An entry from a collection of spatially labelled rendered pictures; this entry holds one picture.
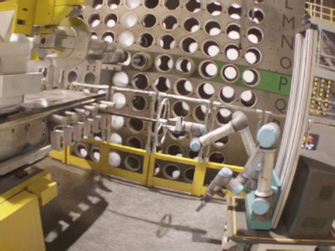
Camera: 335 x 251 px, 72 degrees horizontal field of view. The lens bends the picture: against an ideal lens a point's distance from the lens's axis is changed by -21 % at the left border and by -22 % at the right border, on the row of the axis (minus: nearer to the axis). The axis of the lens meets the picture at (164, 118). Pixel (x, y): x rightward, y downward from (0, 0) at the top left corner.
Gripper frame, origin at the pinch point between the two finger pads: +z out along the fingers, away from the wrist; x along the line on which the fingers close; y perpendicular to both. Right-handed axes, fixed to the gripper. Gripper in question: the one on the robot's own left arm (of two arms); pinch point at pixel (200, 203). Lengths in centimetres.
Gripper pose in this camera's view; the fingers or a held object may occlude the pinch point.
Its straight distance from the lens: 186.8
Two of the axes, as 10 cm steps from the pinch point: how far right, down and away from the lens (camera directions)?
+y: -8.3, -5.4, 1.3
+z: -4.5, 7.9, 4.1
